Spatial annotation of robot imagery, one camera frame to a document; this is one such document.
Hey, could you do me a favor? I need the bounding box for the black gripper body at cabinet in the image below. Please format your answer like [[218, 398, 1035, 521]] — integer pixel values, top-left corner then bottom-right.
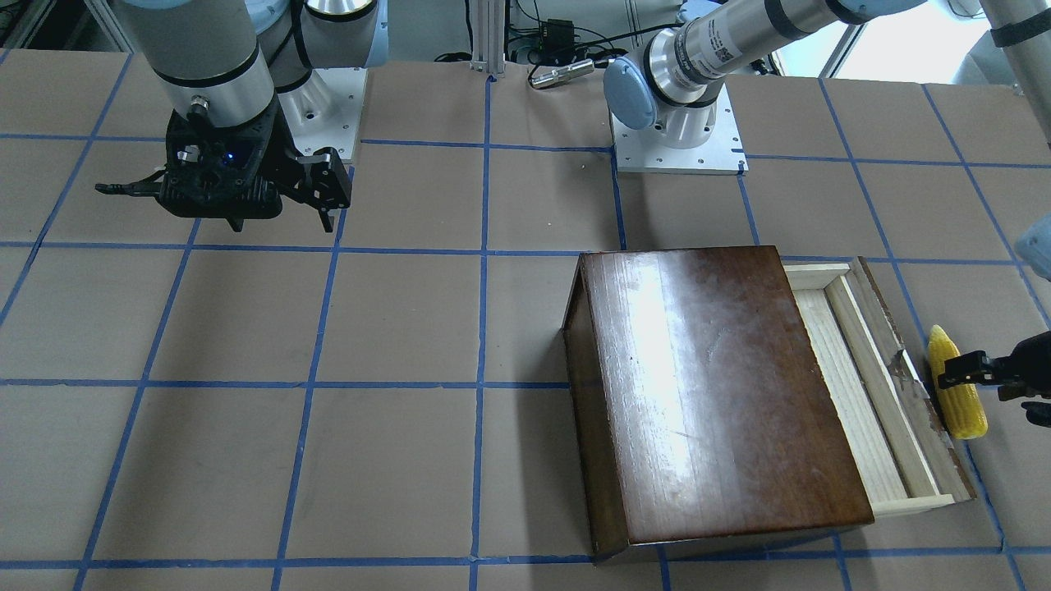
[[998, 332, 1050, 428]]

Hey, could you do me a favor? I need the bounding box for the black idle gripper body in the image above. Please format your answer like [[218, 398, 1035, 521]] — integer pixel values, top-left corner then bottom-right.
[[154, 105, 294, 231]]

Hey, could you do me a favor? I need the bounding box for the yellow corn cob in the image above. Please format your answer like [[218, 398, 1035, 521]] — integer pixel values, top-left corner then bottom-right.
[[927, 324, 989, 441]]

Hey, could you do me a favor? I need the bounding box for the wooden drawer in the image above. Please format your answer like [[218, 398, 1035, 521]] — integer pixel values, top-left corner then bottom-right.
[[784, 257, 976, 519]]

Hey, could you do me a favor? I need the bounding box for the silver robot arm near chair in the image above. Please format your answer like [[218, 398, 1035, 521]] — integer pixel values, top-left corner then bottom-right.
[[95, 1, 389, 232]]

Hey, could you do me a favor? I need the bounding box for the silver robot arm at cabinet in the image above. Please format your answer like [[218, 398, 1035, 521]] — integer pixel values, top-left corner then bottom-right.
[[604, 1, 1049, 440]]

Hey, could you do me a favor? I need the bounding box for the silver metal cylinder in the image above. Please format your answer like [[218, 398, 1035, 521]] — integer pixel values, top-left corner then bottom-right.
[[528, 59, 594, 90]]

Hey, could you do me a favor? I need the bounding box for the dark wooden cabinet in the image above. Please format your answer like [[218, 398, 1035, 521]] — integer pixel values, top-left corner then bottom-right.
[[562, 245, 874, 562]]

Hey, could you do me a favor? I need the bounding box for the aluminium frame post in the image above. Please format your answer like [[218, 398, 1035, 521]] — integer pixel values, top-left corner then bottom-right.
[[466, 0, 507, 82]]

